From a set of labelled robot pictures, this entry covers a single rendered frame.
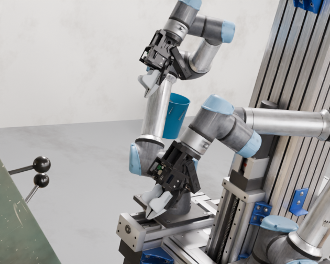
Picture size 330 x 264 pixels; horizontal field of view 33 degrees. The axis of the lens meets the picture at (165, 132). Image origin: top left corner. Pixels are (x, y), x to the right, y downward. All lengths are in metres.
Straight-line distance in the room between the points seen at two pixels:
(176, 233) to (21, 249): 1.29
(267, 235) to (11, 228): 1.03
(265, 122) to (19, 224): 0.86
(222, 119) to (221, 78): 5.23
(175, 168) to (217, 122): 0.16
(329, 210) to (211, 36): 0.69
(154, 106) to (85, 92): 3.38
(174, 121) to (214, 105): 4.21
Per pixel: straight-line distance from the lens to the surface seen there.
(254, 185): 2.02
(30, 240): 1.00
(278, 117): 1.63
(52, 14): 5.09
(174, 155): 1.41
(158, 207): 1.44
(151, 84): 1.74
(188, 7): 1.80
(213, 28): 1.90
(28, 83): 5.19
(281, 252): 1.74
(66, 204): 4.16
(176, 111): 5.57
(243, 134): 1.46
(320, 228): 1.69
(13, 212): 0.95
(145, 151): 2.10
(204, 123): 1.41
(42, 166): 1.19
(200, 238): 2.24
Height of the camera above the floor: 2.08
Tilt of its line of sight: 21 degrees down
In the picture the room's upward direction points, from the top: 14 degrees clockwise
